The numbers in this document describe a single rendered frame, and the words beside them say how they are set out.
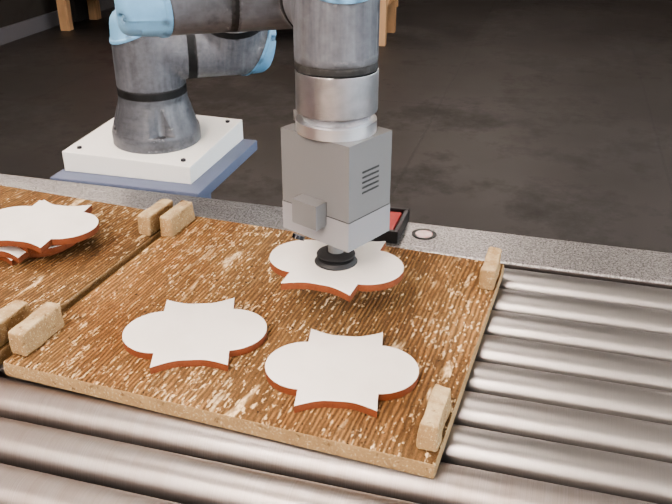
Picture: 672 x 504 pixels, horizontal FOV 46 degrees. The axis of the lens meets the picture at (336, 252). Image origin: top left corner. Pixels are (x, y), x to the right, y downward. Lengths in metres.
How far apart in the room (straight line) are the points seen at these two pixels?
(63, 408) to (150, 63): 0.72
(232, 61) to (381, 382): 0.78
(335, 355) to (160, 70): 0.73
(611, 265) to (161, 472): 0.59
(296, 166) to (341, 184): 0.06
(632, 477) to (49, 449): 0.47
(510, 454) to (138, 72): 0.90
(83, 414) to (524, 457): 0.38
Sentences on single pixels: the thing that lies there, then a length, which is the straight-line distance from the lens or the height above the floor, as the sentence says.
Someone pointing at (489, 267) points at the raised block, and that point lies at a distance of 0.85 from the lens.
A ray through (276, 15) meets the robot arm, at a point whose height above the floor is 1.22.
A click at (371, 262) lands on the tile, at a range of 0.79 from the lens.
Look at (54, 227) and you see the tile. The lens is 0.96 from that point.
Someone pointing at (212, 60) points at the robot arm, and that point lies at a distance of 1.34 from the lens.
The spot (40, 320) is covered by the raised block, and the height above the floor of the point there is 0.96.
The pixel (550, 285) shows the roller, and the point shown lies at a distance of 0.93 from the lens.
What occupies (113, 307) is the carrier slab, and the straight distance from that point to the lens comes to 0.85.
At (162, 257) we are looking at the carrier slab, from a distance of 0.94.
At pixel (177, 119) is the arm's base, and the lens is 1.36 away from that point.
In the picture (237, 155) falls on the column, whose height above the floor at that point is 0.87.
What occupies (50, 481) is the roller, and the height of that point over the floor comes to 0.92.
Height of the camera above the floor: 1.36
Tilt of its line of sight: 27 degrees down
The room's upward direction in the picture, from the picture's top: straight up
